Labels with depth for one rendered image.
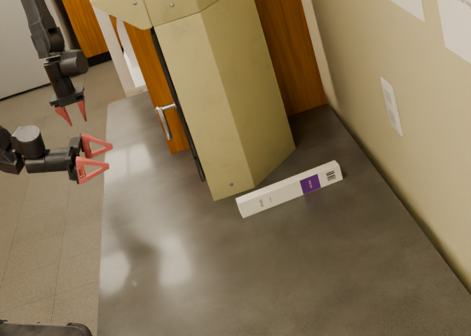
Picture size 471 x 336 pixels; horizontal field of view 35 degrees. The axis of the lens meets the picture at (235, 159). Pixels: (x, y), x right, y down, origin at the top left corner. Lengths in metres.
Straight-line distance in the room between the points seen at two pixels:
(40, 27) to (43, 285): 1.87
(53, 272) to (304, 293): 2.51
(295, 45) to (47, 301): 1.99
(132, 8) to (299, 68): 0.66
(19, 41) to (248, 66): 5.10
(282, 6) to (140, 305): 0.95
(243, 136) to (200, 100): 0.15
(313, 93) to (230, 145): 0.48
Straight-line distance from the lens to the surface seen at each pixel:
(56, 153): 1.85
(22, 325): 3.12
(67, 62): 2.17
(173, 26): 1.72
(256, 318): 1.45
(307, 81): 2.20
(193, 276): 1.63
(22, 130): 1.83
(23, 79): 6.93
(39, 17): 2.20
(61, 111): 2.23
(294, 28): 2.15
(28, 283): 3.88
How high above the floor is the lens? 1.82
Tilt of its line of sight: 25 degrees down
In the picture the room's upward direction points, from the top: 18 degrees counter-clockwise
